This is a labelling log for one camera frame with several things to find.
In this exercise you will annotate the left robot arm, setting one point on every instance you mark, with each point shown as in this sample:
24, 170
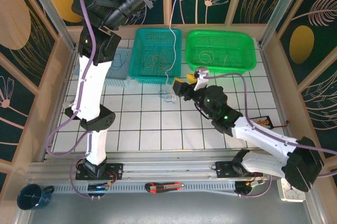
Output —
92, 89

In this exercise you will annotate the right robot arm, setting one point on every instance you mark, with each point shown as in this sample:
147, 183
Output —
263, 135

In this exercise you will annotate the teal plastic basket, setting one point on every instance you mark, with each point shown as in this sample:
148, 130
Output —
147, 42

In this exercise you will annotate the green plastic basket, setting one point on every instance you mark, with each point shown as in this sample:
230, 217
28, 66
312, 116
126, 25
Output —
237, 50

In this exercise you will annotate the black tray with orange parts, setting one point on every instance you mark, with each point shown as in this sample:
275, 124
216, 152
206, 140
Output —
264, 122

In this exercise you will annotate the light blue plastic basket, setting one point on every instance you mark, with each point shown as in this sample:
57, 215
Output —
122, 81

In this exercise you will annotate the small circuit board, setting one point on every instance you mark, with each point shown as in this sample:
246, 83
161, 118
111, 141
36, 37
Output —
98, 187
254, 184

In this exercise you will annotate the orange black utility knife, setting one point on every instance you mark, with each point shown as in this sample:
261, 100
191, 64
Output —
164, 187

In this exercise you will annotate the white square clock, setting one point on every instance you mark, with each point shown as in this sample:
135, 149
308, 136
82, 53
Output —
288, 195

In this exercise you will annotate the dark blue mug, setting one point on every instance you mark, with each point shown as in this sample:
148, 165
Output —
30, 197

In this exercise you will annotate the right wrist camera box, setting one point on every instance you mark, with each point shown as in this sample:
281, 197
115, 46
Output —
201, 76

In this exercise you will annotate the aluminium frame post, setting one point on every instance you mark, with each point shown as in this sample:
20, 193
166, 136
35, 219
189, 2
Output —
50, 10
279, 10

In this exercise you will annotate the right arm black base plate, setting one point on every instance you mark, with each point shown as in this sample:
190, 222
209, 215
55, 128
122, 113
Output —
222, 170

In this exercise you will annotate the aluminium mounting rail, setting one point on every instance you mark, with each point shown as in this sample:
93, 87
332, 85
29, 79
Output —
171, 168

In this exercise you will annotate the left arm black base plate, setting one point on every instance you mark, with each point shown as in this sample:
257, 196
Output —
117, 170

